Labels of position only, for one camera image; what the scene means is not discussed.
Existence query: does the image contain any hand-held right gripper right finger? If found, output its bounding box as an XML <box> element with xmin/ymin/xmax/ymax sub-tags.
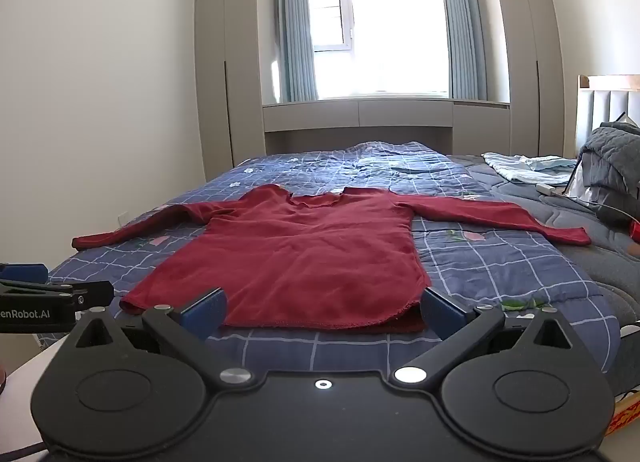
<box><xmin>387</xmin><ymin>287</ymin><xmax>581</xmax><ymax>390</ymax></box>

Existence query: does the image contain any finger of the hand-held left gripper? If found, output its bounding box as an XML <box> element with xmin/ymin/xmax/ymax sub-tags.
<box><xmin>0</xmin><ymin>264</ymin><xmax>49</xmax><ymax>283</ymax></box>
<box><xmin>0</xmin><ymin>279</ymin><xmax>115</xmax><ymax>313</ymax></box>

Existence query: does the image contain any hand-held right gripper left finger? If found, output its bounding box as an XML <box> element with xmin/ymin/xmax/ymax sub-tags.
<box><xmin>62</xmin><ymin>287</ymin><xmax>256</xmax><ymax>390</ymax></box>

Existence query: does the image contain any red long-sleeved shirt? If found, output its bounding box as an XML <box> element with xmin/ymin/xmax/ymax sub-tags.
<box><xmin>71</xmin><ymin>184</ymin><xmax>592</xmax><ymax>333</ymax></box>

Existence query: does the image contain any grey quilted bedspread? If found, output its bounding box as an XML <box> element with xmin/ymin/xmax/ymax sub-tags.
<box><xmin>445</xmin><ymin>154</ymin><xmax>640</xmax><ymax>393</ymax></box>

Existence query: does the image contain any light blue cloth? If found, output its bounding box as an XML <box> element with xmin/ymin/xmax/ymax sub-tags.
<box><xmin>482</xmin><ymin>152</ymin><xmax>578</xmax><ymax>186</ymax></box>

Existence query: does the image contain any blue checked floral quilt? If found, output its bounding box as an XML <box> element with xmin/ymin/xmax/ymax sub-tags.
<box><xmin>47</xmin><ymin>142</ymin><xmax>623</xmax><ymax>378</ymax></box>

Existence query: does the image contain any beige window cabinet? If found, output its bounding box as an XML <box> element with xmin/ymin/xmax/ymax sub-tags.
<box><xmin>262</xmin><ymin>98</ymin><xmax>511</xmax><ymax>157</ymax></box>

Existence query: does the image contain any orange printed box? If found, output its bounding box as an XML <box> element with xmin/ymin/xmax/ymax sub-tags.
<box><xmin>606</xmin><ymin>386</ymin><xmax>640</xmax><ymax>439</ymax></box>

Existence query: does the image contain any grey padded blanket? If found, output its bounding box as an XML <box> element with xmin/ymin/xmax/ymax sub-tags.
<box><xmin>580</xmin><ymin>121</ymin><xmax>640</xmax><ymax>223</ymax></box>

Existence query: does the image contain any beige tall wardrobe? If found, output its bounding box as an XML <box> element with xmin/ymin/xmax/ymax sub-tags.
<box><xmin>194</xmin><ymin>0</ymin><xmax>266</xmax><ymax>169</ymax></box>

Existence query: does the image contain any beige wardrobe with round hole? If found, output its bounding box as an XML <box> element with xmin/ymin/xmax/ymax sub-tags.
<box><xmin>485</xmin><ymin>0</ymin><xmax>567</xmax><ymax>160</ymax></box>

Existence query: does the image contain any grey padded headboard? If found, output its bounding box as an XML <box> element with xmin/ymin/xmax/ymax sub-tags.
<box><xmin>575</xmin><ymin>74</ymin><xmax>640</xmax><ymax>153</ymax></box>

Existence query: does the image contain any window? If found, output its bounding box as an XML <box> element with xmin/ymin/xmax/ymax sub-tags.
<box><xmin>307</xmin><ymin>0</ymin><xmax>451</xmax><ymax>95</ymax></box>

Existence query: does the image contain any blue-grey curtain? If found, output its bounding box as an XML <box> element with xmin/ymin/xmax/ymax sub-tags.
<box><xmin>432</xmin><ymin>0</ymin><xmax>488</xmax><ymax>100</ymax></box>
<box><xmin>275</xmin><ymin>0</ymin><xmax>318</xmax><ymax>102</ymax></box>

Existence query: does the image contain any white cable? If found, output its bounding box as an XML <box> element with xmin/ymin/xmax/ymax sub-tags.
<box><xmin>554</xmin><ymin>191</ymin><xmax>640</xmax><ymax>221</ymax></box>

